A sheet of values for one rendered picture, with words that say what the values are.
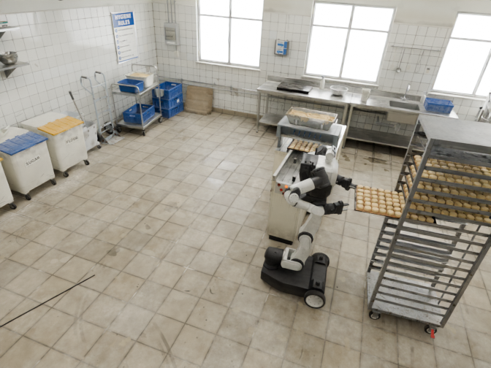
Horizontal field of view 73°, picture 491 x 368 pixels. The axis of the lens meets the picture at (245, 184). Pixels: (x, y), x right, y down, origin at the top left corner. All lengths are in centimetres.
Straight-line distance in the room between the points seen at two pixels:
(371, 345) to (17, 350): 293
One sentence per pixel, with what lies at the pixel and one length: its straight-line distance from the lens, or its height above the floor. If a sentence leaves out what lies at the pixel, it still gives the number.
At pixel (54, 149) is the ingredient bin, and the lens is 539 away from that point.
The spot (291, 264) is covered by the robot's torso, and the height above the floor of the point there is 30.
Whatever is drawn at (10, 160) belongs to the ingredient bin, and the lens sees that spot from 497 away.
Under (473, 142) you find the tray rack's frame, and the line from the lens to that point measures 259.
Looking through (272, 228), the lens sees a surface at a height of 20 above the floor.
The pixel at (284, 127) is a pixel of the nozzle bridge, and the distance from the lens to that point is 413.
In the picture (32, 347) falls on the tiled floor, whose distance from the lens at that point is 349.
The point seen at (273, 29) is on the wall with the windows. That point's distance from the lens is 701.
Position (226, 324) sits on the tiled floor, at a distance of 324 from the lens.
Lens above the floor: 265
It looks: 32 degrees down
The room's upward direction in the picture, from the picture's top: 3 degrees clockwise
